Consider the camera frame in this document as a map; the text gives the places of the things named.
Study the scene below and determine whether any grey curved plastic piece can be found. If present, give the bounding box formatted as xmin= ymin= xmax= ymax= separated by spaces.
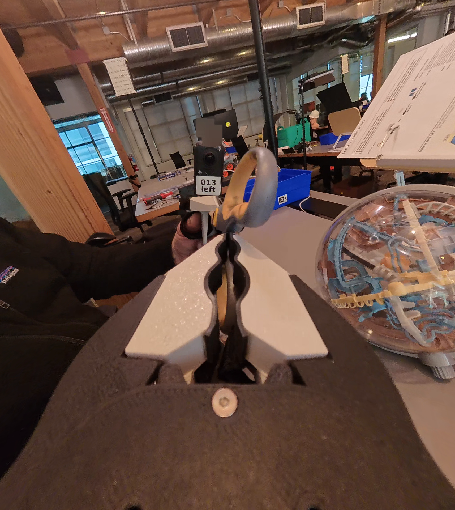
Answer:
xmin=214 ymin=145 xmax=281 ymax=240

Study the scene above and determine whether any blue labelled storage bin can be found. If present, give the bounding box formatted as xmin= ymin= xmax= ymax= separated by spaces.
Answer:
xmin=244 ymin=168 xmax=312 ymax=210

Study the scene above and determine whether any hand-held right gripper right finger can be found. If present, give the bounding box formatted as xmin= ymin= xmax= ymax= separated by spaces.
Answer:
xmin=233 ymin=238 xmax=330 ymax=375

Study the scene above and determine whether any black vertical pole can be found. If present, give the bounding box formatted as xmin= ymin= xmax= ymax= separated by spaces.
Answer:
xmin=247 ymin=0 xmax=281 ymax=160

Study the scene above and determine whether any silver air duct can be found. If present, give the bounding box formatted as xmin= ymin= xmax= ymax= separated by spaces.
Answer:
xmin=122 ymin=4 xmax=387 ymax=66

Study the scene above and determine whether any green storage bin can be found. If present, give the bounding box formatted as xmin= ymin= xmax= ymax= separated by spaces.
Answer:
xmin=277 ymin=120 xmax=312 ymax=150

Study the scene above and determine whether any printed instruction sheet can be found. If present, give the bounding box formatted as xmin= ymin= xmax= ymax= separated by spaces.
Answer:
xmin=338 ymin=20 xmax=455 ymax=172

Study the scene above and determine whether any person's left forearm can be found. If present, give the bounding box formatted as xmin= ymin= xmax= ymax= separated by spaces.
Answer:
xmin=49 ymin=219 xmax=182 ymax=303

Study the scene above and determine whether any clear maze ball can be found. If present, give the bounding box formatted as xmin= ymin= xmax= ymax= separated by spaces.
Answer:
xmin=316 ymin=184 xmax=455 ymax=380

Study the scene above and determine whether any person's black clothing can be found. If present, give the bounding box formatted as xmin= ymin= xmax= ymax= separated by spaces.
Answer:
xmin=0 ymin=206 xmax=132 ymax=510

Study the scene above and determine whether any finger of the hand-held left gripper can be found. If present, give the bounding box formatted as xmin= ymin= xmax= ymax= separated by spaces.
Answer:
xmin=189 ymin=195 xmax=222 ymax=245

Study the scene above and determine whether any white paper sign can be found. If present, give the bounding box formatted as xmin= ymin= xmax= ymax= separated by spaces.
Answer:
xmin=104 ymin=57 xmax=137 ymax=97

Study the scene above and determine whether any white ceiling vent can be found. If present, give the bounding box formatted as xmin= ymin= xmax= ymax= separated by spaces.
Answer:
xmin=166 ymin=22 xmax=209 ymax=53
xmin=295 ymin=2 xmax=327 ymax=29

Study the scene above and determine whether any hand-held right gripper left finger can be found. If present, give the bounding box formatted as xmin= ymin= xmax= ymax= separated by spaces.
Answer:
xmin=124 ymin=234 xmax=228 ymax=375

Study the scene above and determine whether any person's left hand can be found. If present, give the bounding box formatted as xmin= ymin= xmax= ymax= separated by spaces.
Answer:
xmin=171 ymin=213 xmax=214 ymax=266

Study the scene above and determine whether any black wall screen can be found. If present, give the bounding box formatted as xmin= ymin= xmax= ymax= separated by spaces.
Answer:
xmin=28 ymin=75 xmax=66 ymax=107

